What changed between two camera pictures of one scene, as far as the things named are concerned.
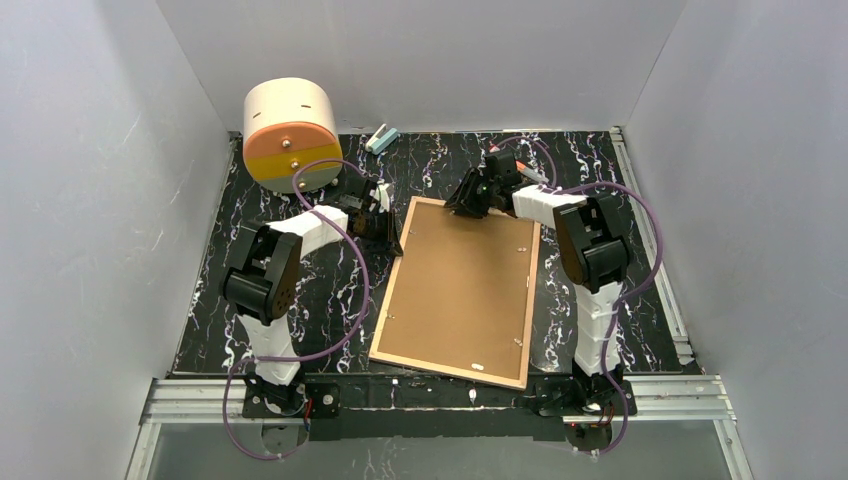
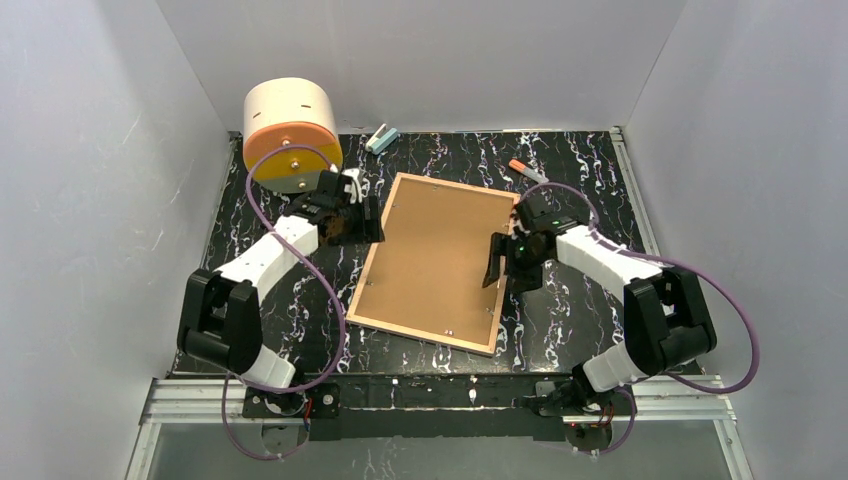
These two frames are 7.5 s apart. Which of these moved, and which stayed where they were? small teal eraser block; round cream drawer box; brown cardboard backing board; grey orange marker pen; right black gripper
Moved: right black gripper; brown cardboard backing board
Stayed: grey orange marker pen; small teal eraser block; round cream drawer box
